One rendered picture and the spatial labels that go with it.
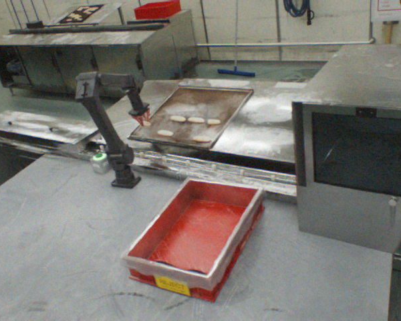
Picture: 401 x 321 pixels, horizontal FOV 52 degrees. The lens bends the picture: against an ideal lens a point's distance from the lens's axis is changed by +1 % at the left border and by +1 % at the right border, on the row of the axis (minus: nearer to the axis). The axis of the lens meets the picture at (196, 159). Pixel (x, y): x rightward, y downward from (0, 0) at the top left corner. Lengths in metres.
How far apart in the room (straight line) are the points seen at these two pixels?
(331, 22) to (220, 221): 4.07
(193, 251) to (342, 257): 0.48
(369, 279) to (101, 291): 0.82
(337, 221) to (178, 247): 0.54
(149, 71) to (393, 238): 3.72
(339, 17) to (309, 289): 4.30
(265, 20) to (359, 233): 4.47
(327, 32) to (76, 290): 4.51
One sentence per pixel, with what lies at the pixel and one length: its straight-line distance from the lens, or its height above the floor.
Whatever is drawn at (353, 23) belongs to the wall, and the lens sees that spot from 5.27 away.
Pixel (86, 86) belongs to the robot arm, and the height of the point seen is 1.32.
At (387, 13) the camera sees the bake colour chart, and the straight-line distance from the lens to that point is 2.05.
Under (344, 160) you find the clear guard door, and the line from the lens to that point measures 1.25.
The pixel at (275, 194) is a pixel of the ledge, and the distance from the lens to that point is 1.59.
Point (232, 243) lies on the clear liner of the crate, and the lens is 1.29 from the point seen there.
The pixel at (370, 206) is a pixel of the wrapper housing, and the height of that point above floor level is 0.98.
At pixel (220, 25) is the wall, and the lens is 5.93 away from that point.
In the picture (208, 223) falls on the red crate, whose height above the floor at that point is 0.82.
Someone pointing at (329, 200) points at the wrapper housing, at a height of 0.98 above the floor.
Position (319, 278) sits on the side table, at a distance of 1.32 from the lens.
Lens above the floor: 1.78
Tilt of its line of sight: 29 degrees down
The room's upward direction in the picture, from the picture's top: 11 degrees counter-clockwise
